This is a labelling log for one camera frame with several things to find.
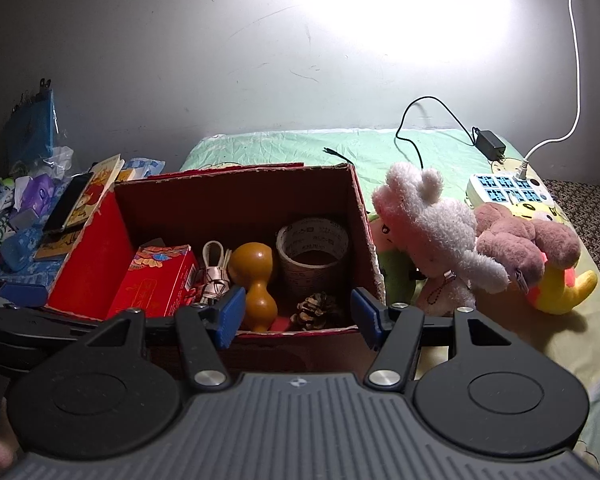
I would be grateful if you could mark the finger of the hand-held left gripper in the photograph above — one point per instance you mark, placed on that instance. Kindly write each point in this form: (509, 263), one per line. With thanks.
(25, 295)
(60, 332)

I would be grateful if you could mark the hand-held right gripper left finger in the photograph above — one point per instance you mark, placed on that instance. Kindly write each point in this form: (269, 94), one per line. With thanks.
(231, 315)

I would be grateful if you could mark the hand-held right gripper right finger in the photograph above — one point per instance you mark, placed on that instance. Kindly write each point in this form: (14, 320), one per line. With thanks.
(365, 317)

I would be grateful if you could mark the pine cone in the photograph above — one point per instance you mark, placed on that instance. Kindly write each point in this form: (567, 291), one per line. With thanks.
(312, 312)

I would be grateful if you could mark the brown wooden gourd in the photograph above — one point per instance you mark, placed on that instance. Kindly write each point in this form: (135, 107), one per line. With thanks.
(250, 265)

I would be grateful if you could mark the tape roll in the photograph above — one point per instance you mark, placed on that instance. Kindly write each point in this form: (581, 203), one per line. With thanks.
(292, 270)

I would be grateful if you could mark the red printed small box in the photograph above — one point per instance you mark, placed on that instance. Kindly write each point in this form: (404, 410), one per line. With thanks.
(155, 280)

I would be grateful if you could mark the red cardboard box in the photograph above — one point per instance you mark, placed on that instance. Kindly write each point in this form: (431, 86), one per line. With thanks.
(180, 210)

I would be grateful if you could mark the blue patterned cloth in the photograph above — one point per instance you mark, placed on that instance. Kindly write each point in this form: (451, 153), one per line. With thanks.
(20, 270)

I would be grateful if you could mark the green plush toy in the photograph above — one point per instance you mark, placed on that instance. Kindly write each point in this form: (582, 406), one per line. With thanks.
(397, 270)

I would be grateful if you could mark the black smartphone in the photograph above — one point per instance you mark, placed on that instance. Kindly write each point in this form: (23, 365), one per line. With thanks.
(67, 205)

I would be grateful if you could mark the purple plastic item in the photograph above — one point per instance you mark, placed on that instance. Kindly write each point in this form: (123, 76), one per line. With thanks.
(39, 192)

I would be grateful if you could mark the pale fluffy plush rabbit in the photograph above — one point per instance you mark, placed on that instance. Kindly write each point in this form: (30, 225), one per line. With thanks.
(440, 240)

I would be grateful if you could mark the yellow red book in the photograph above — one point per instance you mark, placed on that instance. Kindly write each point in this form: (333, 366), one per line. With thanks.
(100, 180)

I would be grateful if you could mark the clear plastic bag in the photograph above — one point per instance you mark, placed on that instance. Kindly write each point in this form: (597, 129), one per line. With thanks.
(60, 160)

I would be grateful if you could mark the yellow printed bed sheet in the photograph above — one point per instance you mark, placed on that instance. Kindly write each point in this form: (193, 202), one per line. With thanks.
(530, 350)

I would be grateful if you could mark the blue plastic bag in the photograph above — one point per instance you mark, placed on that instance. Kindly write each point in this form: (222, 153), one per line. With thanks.
(35, 125)

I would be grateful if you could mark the light blue packet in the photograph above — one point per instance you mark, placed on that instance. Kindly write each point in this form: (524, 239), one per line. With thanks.
(145, 167)

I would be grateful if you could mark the green bed sheet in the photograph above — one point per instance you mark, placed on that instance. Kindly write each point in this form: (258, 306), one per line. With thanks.
(280, 150)

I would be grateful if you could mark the dusky pink plush toy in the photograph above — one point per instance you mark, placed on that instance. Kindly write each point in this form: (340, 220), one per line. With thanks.
(530, 240)

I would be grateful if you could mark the white power strip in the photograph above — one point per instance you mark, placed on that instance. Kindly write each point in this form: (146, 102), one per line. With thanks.
(500, 190)

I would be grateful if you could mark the yellow red plush toy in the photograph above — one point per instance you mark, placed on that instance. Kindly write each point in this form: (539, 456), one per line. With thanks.
(565, 290)

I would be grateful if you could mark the black power adapter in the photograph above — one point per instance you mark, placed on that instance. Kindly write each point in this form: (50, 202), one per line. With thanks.
(490, 144)

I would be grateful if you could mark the brown woven mat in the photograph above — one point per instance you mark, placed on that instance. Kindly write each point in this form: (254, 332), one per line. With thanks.
(590, 210)

